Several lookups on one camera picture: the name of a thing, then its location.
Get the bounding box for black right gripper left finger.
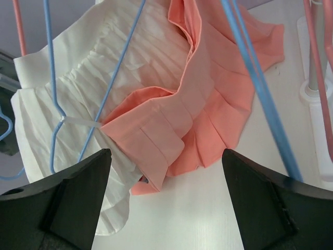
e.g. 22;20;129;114
1;149;111;249

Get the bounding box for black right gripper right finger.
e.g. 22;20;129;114
222;149;332;249

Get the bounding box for blue hanger salmon skirt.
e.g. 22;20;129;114
43;1;146;174

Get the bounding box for salmon pink skirt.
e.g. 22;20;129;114
100;0;285;196

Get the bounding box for blue wire hanger grey skirt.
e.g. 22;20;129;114
221;1;303;182

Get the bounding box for blue hanger floral skirt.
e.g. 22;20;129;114
1;110;24;181

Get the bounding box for white pleated skirt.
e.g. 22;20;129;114
11;1;189;236

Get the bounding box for silver white clothes rack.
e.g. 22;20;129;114
297;1;332;189

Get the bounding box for empty pink wire hanger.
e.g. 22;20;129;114
303;0;333;94

